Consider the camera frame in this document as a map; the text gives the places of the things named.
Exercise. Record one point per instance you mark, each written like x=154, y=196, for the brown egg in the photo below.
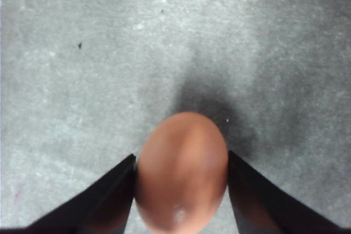
x=182, y=171

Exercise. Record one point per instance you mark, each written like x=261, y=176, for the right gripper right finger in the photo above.
x=263, y=206

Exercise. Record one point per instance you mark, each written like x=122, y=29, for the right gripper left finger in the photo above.
x=104, y=209

